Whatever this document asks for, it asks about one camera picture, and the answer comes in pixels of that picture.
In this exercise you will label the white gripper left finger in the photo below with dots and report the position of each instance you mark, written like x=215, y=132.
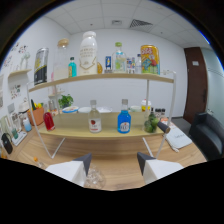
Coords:
x=71, y=170

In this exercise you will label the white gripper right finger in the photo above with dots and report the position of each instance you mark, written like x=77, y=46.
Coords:
x=156, y=169

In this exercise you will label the clear bottle orange cap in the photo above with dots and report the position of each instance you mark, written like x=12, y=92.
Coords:
x=39, y=162

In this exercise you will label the blue liquid bottle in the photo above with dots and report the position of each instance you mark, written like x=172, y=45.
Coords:
x=124, y=122

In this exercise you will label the white milk bottle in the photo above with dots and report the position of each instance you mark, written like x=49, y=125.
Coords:
x=88, y=55

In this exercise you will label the white tray with green cup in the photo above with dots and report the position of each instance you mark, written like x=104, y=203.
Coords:
x=19, y=138

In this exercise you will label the blue and white cup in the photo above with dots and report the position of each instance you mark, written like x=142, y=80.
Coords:
x=27, y=126

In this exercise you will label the yellow cup white lid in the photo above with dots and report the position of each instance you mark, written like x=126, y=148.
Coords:
x=145, y=106

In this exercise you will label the clear glass with ice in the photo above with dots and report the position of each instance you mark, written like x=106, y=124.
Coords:
x=96, y=180

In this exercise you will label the white notebook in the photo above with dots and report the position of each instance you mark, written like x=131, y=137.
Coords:
x=179, y=138

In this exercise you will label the white rack with wooden shelves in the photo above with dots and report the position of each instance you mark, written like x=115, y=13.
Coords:
x=73, y=128

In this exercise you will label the dark cylinder wooden tip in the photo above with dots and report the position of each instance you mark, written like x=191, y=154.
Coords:
x=163, y=127

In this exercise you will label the green limes jar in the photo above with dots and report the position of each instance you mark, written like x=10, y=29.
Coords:
x=151, y=124

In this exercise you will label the clear bottle red label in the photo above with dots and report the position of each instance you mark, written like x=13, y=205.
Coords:
x=95, y=123

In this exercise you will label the red liquid bottle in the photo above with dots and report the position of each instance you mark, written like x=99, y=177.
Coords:
x=49, y=122

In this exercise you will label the blue rimmed white bowl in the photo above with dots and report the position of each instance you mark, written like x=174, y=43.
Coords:
x=70, y=110

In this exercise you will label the black armchair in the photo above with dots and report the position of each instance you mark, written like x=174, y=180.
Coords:
x=208, y=135

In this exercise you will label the orange basket with items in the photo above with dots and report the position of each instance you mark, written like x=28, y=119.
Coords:
x=36, y=116

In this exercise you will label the black bag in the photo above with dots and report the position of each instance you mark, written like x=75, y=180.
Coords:
x=7, y=144

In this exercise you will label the green potted plant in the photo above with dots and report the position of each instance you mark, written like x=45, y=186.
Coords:
x=66, y=100

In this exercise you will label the brown door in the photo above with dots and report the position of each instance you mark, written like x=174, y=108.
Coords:
x=196, y=83

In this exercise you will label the small clear bottle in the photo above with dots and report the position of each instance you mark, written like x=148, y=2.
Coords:
x=138, y=66

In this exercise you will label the clear bottle green cap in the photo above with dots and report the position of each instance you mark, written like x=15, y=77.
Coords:
x=119, y=61

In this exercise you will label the wooden wall shelf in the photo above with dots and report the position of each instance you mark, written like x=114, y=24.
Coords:
x=19, y=72

